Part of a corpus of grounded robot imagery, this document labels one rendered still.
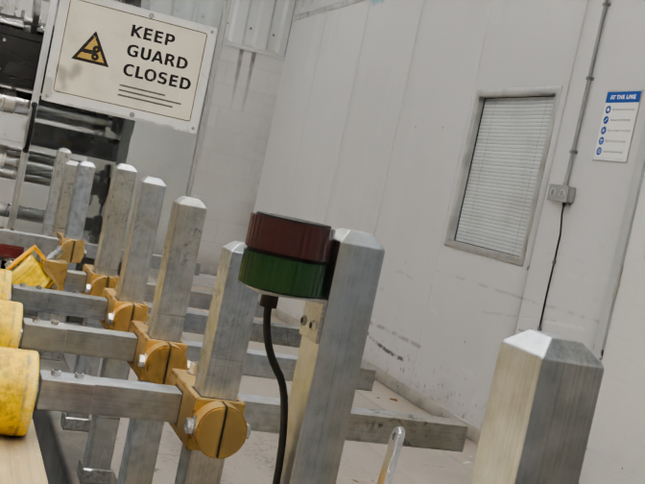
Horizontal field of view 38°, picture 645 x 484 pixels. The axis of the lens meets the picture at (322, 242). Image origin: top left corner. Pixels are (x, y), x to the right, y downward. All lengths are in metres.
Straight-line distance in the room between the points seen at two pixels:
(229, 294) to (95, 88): 2.05
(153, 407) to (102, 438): 0.49
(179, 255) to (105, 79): 1.81
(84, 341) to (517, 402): 0.80
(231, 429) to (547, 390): 0.50
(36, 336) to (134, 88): 1.82
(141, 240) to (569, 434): 1.00
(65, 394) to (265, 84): 8.82
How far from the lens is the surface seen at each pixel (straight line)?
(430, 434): 1.06
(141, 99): 2.92
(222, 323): 0.89
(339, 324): 0.66
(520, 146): 5.52
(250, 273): 0.63
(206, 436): 0.89
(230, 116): 9.56
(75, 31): 2.91
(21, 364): 0.91
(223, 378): 0.91
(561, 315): 4.86
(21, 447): 0.92
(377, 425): 1.03
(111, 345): 1.18
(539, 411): 0.44
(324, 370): 0.66
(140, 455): 1.18
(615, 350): 4.53
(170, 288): 1.14
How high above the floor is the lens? 1.18
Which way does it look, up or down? 3 degrees down
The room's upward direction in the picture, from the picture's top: 12 degrees clockwise
